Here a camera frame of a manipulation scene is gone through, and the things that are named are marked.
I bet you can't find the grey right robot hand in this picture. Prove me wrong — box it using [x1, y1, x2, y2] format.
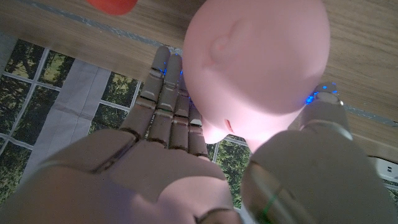
[0, 45, 398, 224]

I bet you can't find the pink plastic piggy bank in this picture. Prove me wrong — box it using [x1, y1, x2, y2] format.
[182, 0, 331, 153]

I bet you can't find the printed window backdrop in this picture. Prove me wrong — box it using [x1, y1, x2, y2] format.
[0, 32, 398, 212]

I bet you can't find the red toy tomato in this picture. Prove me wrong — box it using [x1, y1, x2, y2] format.
[86, 0, 139, 16]

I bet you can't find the white power box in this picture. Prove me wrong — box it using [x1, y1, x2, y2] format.
[368, 155, 398, 187]

